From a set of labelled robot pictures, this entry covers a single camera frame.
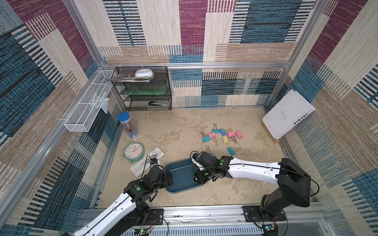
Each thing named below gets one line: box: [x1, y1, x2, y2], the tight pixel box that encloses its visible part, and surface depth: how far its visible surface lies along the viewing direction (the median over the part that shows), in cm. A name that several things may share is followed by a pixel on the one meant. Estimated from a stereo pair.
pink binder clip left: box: [208, 131, 220, 146], surface depth 104 cm
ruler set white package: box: [129, 147, 165, 178], surface depth 93 cm
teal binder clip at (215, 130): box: [211, 122, 221, 134], surface depth 110 cm
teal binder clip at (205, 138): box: [199, 131, 212, 143], surface depth 104 cm
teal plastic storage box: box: [164, 158, 202, 194], surface depth 89 cm
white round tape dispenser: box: [134, 68, 154, 79], surface depth 91 cm
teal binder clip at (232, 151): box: [226, 146, 243, 156], surface depth 98 cm
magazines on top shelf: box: [106, 72, 155, 83], surface depth 83 cm
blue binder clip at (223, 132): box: [219, 127, 233, 137], surface depth 107 cm
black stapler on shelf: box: [147, 101, 169, 108], surface depth 111 cm
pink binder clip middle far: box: [227, 130, 239, 145], surface depth 104 cm
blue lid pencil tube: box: [117, 111, 139, 139], surface depth 96 cm
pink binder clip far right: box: [234, 130, 244, 139], surface depth 107 cm
